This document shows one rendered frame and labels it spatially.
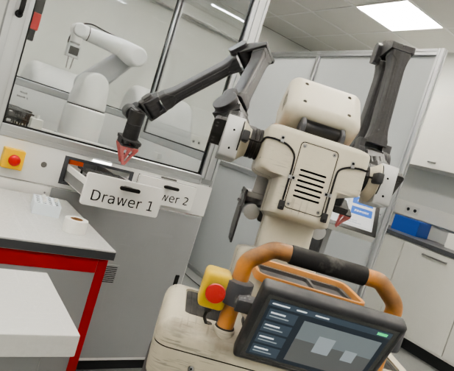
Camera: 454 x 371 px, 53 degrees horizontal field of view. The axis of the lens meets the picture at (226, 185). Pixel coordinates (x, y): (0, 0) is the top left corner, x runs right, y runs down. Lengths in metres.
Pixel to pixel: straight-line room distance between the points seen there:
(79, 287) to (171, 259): 0.86
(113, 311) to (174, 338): 1.32
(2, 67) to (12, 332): 1.17
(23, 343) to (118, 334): 1.43
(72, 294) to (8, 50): 0.89
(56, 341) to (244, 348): 0.32
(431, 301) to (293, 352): 3.29
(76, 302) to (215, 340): 0.63
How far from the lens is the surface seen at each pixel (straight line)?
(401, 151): 2.87
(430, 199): 5.04
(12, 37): 1.82
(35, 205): 1.57
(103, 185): 1.61
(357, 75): 3.28
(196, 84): 1.67
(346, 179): 1.20
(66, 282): 1.38
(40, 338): 0.83
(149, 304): 2.23
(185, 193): 2.09
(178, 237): 2.16
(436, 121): 4.80
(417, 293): 4.17
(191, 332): 0.87
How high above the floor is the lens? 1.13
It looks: 4 degrees down
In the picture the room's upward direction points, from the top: 17 degrees clockwise
